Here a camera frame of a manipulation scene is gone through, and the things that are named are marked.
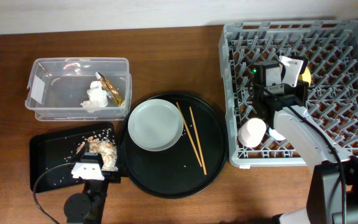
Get grey dishwasher rack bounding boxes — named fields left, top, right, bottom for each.
left=218, top=20, right=358, bottom=169

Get black round tray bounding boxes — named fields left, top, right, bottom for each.
left=118, top=92, right=229, bottom=198

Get grey round plate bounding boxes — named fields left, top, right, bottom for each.
left=127, top=99, right=184, bottom=152

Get yellow bowl with food scraps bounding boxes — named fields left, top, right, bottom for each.
left=298, top=67, right=311, bottom=85

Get wooden chopstick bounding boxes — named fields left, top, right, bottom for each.
left=175, top=102, right=203, bottom=167
left=189, top=106, right=208, bottom=176

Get clear plastic bin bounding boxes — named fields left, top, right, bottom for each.
left=25, top=57, right=132, bottom=121

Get brown gold snack wrapper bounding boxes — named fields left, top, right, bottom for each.
left=95, top=72, right=125, bottom=106

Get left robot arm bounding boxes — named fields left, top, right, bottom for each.
left=32, top=139, right=121, bottom=223

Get blue plastic cup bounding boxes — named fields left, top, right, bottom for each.
left=268, top=128, right=286, bottom=141

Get scattered food scraps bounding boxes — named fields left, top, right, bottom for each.
left=65, top=128, right=118, bottom=171

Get black rectangular tray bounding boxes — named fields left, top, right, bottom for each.
left=29, top=122, right=116, bottom=193

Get pink plastic cup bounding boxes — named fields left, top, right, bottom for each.
left=237, top=118, right=267, bottom=147

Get white napkin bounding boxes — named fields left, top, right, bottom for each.
left=80, top=81, right=108, bottom=108

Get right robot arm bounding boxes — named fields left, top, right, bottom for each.
left=252, top=61, right=358, bottom=224

